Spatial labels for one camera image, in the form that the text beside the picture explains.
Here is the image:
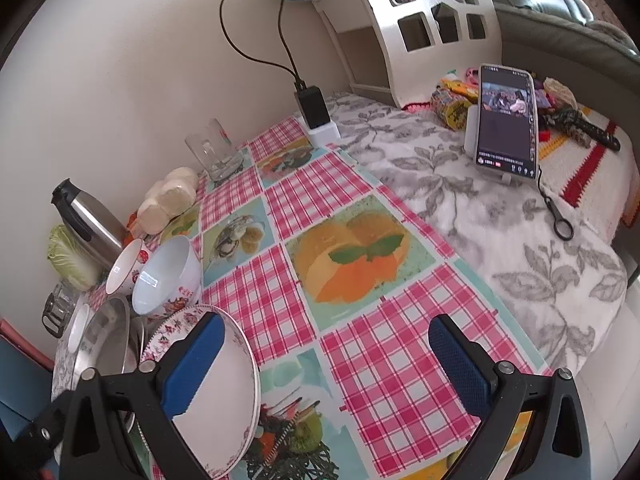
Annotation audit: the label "colourful snack packets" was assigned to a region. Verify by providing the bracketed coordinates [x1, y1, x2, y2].
[439, 66, 482, 102]

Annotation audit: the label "napa cabbage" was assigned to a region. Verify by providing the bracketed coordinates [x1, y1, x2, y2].
[47, 224, 104, 292]

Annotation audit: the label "glass clamp jar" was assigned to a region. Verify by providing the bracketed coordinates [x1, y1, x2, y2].
[42, 280, 86, 339]

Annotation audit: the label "stainless steel pan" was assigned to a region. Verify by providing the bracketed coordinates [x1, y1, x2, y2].
[70, 294, 151, 436]

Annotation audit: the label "pink checkered tablecloth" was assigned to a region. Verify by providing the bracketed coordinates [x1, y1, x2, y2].
[50, 115, 556, 480]

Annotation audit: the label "white red striped crochet mat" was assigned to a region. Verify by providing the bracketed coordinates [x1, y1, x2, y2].
[537, 104, 640, 227]

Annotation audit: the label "clear glass mug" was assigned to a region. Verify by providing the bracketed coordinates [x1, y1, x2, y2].
[184, 118, 245, 182]

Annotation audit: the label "black phone lanyard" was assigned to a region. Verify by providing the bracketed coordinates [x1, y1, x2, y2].
[537, 170, 574, 239]

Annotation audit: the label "small red print bowl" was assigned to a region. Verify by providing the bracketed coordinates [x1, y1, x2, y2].
[105, 238, 151, 297]

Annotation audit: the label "black charger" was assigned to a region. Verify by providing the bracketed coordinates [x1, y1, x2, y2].
[292, 79, 332, 131]

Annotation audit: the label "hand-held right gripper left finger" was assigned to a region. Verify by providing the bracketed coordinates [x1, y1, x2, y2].
[59, 311, 227, 480]

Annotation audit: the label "white bookshelf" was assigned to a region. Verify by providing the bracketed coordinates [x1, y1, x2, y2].
[290, 0, 502, 109]

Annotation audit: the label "pale blue floral bowl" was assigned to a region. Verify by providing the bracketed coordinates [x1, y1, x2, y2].
[131, 234, 204, 320]

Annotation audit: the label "grey sofa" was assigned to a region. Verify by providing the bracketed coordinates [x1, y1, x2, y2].
[475, 0, 640, 91]

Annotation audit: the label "yellow snack box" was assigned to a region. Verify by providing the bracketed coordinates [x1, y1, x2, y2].
[431, 87, 474, 132]

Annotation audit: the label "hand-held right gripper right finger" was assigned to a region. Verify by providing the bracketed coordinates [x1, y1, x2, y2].
[428, 313, 594, 480]

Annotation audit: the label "bag of steamed buns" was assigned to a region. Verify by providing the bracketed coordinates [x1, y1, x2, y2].
[137, 166, 200, 236]

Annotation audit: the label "floral rim plate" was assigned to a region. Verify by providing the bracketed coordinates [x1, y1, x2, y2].
[140, 304, 261, 480]

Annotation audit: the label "black charger cable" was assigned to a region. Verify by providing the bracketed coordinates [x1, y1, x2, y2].
[220, 0, 302, 86]
[277, 0, 307, 86]

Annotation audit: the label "stainless steel thermos jug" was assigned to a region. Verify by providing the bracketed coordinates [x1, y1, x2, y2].
[51, 178, 129, 272]

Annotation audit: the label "white smartphone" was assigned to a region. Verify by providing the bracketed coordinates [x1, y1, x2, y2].
[475, 63, 541, 181]

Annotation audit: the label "dark blue panel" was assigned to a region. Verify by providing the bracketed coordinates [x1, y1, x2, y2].
[0, 335, 71, 461]

